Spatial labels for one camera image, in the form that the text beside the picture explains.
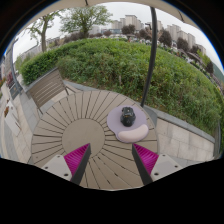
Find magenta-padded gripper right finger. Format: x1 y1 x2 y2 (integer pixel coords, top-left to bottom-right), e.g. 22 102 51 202
131 142 184 186

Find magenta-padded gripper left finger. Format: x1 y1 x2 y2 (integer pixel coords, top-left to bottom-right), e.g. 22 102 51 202
41 142 92 186

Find black computer mouse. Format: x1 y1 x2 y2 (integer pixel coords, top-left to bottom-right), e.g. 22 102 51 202
119 106 137 128

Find lilac mouse pad with wrist rest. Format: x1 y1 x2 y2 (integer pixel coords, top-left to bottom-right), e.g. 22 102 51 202
106 105 150 144

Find grey slatted outdoor chair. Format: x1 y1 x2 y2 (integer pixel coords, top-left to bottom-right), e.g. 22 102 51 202
25 68 78 115

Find dark curved parasol pole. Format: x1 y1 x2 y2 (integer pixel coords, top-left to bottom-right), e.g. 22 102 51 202
139 6 159 109

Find green hedge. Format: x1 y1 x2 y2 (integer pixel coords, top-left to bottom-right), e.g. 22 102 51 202
19 37 224 138

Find thin-crowned tree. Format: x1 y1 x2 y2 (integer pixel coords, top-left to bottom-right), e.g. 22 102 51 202
26 9 63 53

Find group of apartment buildings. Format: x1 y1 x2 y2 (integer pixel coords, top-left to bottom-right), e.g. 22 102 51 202
111 14 206 56

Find round leafy tree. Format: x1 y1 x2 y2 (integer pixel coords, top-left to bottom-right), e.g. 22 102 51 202
59 4 114 39

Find beige parasol canopy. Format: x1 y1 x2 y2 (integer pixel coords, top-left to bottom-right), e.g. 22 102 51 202
33 0 198 29

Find grey sign post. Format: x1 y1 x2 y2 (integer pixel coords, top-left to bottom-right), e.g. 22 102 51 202
4 38 23 100

